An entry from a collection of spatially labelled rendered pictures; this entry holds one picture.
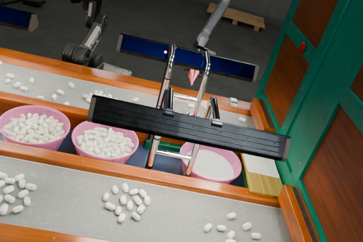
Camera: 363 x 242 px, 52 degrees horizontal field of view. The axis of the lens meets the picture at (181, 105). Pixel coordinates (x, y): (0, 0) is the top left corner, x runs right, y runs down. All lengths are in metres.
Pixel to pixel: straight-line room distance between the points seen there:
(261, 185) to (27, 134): 0.94
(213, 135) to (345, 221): 0.45
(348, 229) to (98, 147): 0.93
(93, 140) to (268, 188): 0.73
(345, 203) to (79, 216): 0.81
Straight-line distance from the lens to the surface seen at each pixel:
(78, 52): 2.20
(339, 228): 1.26
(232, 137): 1.15
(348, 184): 1.24
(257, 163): 1.64
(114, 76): 2.03
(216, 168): 1.59
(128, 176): 1.40
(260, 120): 1.82
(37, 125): 1.65
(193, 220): 1.33
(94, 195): 1.33
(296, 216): 1.34
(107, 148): 1.53
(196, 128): 1.13
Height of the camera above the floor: 1.67
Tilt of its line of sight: 29 degrees down
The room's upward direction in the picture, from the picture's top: 16 degrees clockwise
